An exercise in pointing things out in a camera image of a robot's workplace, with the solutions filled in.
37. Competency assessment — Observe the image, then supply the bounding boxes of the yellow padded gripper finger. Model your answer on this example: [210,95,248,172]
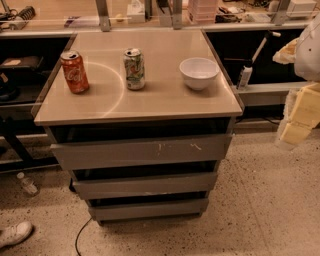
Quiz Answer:
[275,83,320,150]

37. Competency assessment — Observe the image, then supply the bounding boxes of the grey bottom drawer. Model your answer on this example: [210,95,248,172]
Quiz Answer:
[88,198,209,221]

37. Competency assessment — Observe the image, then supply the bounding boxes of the grey drawer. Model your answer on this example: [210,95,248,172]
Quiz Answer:
[88,198,209,221]
[73,172,217,200]
[51,134,231,170]

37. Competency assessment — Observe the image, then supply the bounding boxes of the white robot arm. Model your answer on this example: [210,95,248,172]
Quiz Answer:
[273,14,320,150]

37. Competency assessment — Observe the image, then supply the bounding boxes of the grey top drawer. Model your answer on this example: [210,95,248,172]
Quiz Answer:
[51,134,231,170]

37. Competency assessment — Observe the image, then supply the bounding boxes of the grey drawer cabinet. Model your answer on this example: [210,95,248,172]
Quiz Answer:
[32,30,243,208]

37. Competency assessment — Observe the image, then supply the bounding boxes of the grey middle drawer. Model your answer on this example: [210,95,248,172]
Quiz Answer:
[73,172,217,200]

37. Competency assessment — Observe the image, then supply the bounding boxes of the white squeeze bottle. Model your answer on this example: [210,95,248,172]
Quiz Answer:
[237,66,253,90]

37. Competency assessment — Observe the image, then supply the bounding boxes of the white box device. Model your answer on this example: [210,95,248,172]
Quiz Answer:
[286,0,316,18]

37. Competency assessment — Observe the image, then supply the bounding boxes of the white bowl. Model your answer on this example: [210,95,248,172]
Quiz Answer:
[179,57,220,91]

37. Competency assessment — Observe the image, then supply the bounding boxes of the pink stacked trays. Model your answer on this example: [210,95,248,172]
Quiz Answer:
[187,0,218,24]

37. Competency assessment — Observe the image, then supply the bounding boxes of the green white soda can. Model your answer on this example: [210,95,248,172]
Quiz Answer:
[123,48,145,90]

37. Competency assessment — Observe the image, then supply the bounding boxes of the white tissue box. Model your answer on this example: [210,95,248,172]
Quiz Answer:
[127,0,145,24]

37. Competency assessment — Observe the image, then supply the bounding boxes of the red cola can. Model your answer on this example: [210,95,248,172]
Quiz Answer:
[60,50,89,94]

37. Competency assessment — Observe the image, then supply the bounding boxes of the clear plastic bottle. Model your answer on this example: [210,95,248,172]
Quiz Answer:
[17,172,39,196]

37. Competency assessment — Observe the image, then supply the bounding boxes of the black coiled spring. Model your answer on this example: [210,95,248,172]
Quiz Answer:
[18,6,36,21]

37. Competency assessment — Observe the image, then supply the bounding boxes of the white sneaker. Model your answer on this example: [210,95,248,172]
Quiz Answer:
[0,221,33,248]

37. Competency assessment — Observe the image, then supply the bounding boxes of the white handled tool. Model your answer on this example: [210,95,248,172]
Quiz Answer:
[251,31,281,64]

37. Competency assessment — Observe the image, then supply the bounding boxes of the black floor cable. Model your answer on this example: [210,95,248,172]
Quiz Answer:
[74,217,94,256]

